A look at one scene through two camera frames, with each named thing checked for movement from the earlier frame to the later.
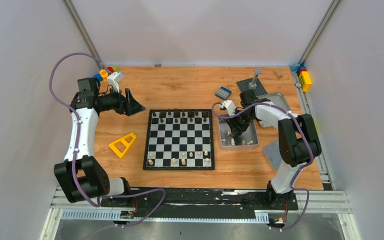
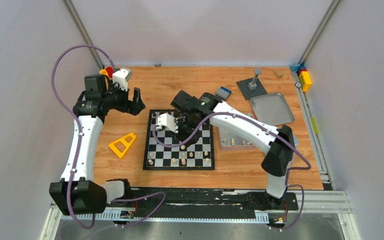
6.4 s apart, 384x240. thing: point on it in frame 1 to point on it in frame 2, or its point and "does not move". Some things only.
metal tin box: (250, 138) does not move
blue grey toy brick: (223, 93) does not move
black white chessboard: (179, 139) does not move
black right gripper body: (240, 122) to (186, 127)
